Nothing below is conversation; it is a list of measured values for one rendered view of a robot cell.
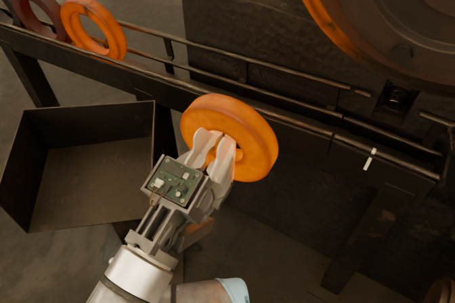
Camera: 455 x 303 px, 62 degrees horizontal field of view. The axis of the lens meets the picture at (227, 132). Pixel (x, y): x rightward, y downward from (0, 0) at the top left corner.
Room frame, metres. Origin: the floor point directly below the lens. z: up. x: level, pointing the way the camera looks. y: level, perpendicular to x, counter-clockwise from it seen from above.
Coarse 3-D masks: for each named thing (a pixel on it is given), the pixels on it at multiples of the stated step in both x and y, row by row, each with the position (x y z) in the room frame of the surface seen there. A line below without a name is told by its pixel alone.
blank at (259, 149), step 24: (216, 96) 0.37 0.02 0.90; (192, 120) 0.36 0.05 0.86; (216, 120) 0.34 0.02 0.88; (240, 120) 0.33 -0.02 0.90; (264, 120) 0.34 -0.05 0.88; (192, 144) 0.36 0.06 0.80; (240, 144) 0.32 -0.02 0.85; (264, 144) 0.31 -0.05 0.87; (240, 168) 0.32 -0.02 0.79; (264, 168) 0.30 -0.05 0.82
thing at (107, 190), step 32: (32, 128) 0.50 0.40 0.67; (64, 128) 0.51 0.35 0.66; (96, 128) 0.52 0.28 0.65; (128, 128) 0.52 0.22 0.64; (160, 128) 0.53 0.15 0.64; (32, 160) 0.44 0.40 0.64; (64, 160) 0.47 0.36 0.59; (96, 160) 0.47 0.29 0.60; (128, 160) 0.47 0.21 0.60; (0, 192) 0.33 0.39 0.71; (32, 192) 0.38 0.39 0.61; (64, 192) 0.39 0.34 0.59; (96, 192) 0.39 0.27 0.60; (128, 192) 0.39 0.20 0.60; (32, 224) 0.33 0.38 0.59; (64, 224) 0.32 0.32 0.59; (96, 224) 0.32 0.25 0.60; (128, 224) 0.39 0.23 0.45
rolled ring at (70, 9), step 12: (72, 0) 0.80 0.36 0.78; (84, 0) 0.79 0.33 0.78; (60, 12) 0.83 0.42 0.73; (72, 12) 0.80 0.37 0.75; (84, 12) 0.78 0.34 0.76; (96, 12) 0.77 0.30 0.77; (108, 12) 0.78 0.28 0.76; (72, 24) 0.82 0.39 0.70; (108, 24) 0.75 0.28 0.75; (72, 36) 0.82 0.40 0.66; (84, 36) 0.83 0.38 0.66; (108, 36) 0.75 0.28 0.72; (120, 36) 0.76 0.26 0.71; (84, 48) 0.80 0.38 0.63; (96, 48) 0.81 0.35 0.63; (120, 48) 0.74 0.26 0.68
